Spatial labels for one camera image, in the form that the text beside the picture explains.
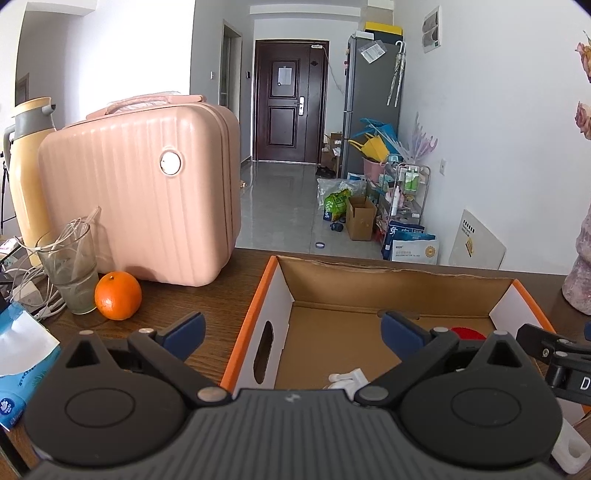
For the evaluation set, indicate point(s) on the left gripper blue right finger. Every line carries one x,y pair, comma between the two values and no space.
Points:
401,335

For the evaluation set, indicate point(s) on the purple textured vase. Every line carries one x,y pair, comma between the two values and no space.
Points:
576,288

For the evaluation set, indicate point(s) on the clear glass cup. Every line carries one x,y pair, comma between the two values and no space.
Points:
68,257

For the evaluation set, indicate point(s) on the red cardboard box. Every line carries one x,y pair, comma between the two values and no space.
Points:
309,319

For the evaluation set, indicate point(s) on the small cardboard box on floor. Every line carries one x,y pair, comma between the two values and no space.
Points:
360,218

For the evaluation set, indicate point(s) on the grey refrigerator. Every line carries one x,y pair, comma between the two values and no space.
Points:
373,91

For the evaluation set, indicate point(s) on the yellow box on fridge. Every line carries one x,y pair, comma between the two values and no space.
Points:
378,27

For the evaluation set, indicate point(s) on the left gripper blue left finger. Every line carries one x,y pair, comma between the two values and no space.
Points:
183,337

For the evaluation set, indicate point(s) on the white board against wall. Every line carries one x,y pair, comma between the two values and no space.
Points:
475,246

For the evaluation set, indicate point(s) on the wire storage rack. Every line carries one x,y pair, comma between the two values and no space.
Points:
406,188

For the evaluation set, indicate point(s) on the red white lint brush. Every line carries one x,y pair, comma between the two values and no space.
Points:
571,451

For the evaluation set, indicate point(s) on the dark brown entrance door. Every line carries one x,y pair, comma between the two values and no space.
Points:
290,93

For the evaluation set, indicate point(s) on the orange fruit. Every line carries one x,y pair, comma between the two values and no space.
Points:
117,295

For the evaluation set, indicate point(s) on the blue tissue pack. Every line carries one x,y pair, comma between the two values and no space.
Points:
28,351

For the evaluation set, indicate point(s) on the pink mini suitcase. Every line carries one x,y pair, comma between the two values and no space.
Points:
160,174

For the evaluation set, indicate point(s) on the yellow thermos jug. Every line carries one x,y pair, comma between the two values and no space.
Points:
32,123

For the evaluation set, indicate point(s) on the white spray bottle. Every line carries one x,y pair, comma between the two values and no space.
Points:
350,382

